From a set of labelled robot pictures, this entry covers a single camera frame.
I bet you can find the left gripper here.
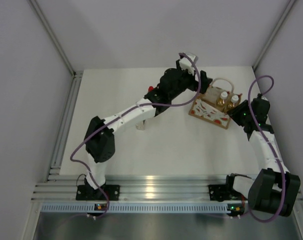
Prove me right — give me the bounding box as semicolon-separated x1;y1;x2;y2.
168;60;212;101

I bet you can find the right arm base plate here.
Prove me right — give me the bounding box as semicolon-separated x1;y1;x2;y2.
208;184;242;202

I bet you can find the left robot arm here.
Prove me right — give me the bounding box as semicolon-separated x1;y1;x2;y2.
84;66;213;200

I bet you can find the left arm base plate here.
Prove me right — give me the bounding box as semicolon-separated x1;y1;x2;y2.
75;184;120;201

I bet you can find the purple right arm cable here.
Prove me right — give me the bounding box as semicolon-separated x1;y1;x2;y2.
246;74;285;223

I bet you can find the grey slotted cable duct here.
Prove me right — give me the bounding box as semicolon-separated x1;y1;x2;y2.
41;202;243;214

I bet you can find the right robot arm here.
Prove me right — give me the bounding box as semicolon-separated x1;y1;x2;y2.
224;96;301;217

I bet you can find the grey cap clear bottle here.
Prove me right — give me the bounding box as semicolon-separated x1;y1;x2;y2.
135;120;146;131

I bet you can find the red cap yellow bottle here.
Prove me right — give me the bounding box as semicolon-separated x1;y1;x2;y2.
148;86;155;92

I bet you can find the white cap amber bottle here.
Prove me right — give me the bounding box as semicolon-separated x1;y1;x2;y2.
226;94;239;112
215;91;228;112

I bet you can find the aluminium rail frame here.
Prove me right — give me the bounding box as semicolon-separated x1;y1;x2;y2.
31;71;303;203

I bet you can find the canvas bag with watermelon print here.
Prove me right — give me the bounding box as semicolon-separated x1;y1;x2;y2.
188;77;242;130

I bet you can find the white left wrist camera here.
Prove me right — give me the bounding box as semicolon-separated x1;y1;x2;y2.
176;52;199;76

